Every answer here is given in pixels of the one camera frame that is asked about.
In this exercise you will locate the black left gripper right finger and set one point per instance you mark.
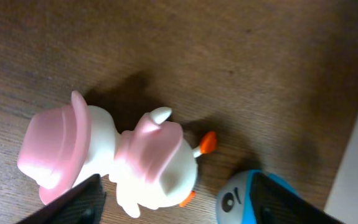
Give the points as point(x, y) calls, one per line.
point(272, 203)

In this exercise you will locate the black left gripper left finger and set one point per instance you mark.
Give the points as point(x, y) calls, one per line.
point(84, 204)

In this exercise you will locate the blue ball toy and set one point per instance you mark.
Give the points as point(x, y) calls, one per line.
point(233, 203)

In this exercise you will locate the pink white duck toy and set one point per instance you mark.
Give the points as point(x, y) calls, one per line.
point(153, 166)

